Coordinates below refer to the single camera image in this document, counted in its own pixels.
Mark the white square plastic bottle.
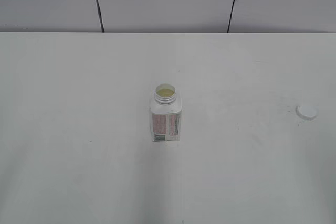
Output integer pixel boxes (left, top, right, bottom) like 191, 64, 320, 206
149, 83, 182, 142

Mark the white round bottle cap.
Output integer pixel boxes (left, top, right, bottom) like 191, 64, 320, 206
296, 105, 318, 120

